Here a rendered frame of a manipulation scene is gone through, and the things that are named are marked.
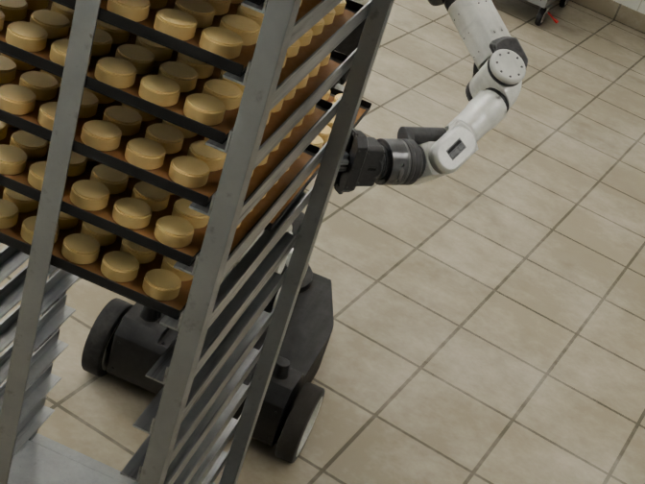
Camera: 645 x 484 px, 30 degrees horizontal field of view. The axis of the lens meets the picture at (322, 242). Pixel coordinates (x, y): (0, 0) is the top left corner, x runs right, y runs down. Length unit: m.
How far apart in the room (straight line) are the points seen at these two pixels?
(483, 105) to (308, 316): 1.04
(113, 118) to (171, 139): 0.08
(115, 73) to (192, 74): 0.10
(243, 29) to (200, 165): 0.18
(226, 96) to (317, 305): 1.83
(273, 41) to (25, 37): 0.34
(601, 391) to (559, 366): 0.15
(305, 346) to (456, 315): 0.80
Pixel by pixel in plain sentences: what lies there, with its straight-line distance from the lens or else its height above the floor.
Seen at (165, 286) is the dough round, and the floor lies 1.06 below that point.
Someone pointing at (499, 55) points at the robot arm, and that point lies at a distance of 2.45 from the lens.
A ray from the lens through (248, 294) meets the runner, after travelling 2.00.
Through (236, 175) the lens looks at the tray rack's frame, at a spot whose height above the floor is 1.28.
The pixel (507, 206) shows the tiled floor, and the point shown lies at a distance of 4.56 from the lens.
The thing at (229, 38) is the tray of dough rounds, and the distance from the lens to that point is 1.44.
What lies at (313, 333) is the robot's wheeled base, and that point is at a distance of 3.18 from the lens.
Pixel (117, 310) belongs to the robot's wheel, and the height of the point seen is 0.20.
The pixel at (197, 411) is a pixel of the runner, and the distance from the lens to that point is 2.02.
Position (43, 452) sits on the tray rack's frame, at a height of 0.15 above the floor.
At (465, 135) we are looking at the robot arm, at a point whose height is 1.05.
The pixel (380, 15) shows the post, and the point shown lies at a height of 1.32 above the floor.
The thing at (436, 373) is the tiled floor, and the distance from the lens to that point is 3.51.
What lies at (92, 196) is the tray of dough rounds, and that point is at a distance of 1.59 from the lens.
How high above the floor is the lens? 1.97
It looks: 30 degrees down
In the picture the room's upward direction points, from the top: 18 degrees clockwise
